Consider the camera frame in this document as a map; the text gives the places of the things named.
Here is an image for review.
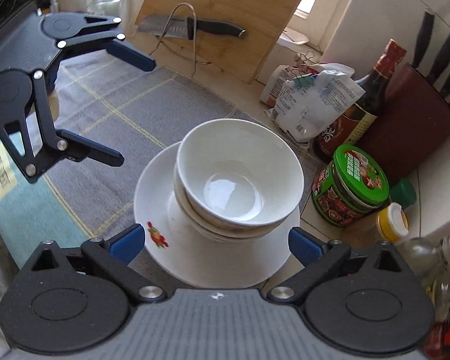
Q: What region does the white salt bag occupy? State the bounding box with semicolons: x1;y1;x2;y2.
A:
269;69;365;148

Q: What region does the green lid sauce jar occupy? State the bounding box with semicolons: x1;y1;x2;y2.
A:
311;144;389;228

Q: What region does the floral bowl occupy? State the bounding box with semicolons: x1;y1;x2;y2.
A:
173;168;284;242
176;119;305;226
174;166;289;235

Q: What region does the oil bottle gold cap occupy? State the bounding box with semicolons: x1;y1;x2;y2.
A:
432;272;450;323

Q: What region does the orange white food bag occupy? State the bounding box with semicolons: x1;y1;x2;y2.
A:
260;64;323;107

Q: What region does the black handled kitchen knife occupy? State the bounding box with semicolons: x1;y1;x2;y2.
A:
137;15;246;40

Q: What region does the green cap small bottle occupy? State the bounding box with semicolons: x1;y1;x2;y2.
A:
389;178;417;210

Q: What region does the yellow lid spice jar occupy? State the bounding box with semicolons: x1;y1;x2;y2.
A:
340;201;410;250

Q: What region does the bamboo cutting board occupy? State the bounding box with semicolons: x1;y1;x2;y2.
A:
136;0;301;84

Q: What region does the dark red knife block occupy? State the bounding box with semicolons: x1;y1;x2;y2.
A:
356;63;450;186

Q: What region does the white plate back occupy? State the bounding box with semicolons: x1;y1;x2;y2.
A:
134;143;300;289

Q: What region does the metal wire board stand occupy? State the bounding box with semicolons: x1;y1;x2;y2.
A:
140;2;209;78

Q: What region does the glass jar green lid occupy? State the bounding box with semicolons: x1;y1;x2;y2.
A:
87;0;121;16

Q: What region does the red cap clear bottle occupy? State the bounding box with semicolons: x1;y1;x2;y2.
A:
397;236;450;289

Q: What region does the white dish on windowsill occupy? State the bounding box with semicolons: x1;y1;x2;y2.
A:
280;27;310;46

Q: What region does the grey blue checked dish mat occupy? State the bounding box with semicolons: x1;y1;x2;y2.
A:
0;48;324;271

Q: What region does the dark vinegar bottle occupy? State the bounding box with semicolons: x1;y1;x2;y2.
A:
312;39;407;163

